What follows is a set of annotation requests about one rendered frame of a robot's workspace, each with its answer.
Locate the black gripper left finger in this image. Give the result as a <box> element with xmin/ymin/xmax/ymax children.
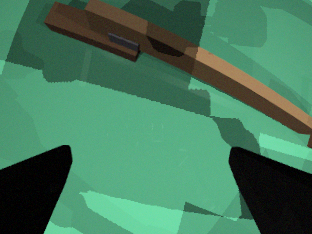
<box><xmin>0</xmin><ymin>145</ymin><xmax>72</xmax><ymax>234</ymax></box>

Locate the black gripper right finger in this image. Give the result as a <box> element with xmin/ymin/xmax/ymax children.
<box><xmin>228</xmin><ymin>148</ymin><xmax>312</xmax><ymax>234</ymax></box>

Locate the dark brown rectangular block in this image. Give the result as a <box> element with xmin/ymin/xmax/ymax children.
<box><xmin>44</xmin><ymin>1</ymin><xmax>140</xmax><ymax>62</ymax></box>

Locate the brown wooden rail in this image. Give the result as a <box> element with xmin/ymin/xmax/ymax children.
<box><xmin>84</xmin><ymin>0</ymin><xmax>312</xmax><ymax>134</ymax></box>

